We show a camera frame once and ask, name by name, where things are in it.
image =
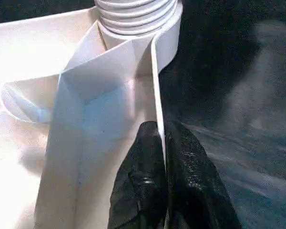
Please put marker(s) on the white plastic table top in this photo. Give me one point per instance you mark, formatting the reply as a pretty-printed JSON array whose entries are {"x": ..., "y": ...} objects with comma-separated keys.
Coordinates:
[{"x": 38, "y": 59}]

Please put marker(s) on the white plastic table leg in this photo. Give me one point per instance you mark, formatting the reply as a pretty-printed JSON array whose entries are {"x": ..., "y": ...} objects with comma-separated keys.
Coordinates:
[{"x": 133, "y": 16}]

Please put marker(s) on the black table mat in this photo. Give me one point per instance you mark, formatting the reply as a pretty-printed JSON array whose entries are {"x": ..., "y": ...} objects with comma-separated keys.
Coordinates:
[{"x": 228, "y": 71}]

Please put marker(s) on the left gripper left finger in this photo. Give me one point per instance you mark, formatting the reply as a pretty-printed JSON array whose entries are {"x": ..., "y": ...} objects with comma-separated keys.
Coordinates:
[{"x": 138, "y": 190}]

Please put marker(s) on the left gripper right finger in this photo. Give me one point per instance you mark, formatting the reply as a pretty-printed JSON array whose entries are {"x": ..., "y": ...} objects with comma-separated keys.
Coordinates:
[{"x": 195, "y": 190}]

